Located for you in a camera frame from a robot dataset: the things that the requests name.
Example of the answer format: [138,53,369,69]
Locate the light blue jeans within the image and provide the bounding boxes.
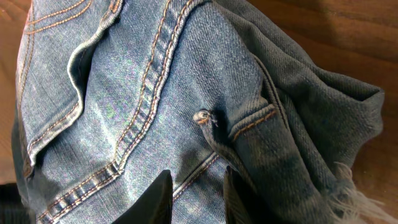
[12,0,396,223]

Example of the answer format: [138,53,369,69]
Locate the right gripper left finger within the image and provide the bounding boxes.
[113,170,173,224]

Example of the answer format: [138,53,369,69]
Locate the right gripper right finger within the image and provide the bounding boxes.
[223,166,280,224]

